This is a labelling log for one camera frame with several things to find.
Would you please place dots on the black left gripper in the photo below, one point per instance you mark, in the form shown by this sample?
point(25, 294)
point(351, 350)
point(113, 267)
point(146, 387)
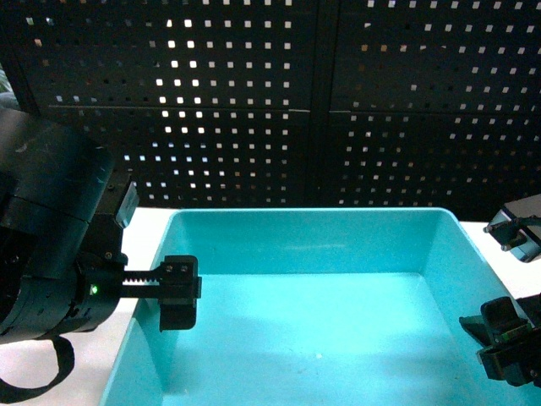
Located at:
point(175, 283)

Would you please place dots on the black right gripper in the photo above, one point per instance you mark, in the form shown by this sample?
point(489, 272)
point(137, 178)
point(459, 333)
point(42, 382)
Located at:
point(511, 344)

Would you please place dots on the teal plastic tray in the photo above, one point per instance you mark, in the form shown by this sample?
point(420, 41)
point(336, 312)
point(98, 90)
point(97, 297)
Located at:
point(318, 307)

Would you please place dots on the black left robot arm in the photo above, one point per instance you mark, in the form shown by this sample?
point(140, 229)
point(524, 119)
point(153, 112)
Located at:
point(64, 208)

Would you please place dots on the black perforated metal panel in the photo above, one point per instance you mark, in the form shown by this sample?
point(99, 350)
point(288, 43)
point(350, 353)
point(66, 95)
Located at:
point(293, 103)

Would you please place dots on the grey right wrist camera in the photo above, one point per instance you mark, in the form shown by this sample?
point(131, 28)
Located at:
point(516, 228)

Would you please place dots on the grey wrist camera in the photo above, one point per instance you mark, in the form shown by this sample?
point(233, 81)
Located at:
point(121, 198)
point(516, 228)

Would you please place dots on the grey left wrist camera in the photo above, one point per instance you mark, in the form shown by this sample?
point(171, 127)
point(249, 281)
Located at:
point(121, 198)

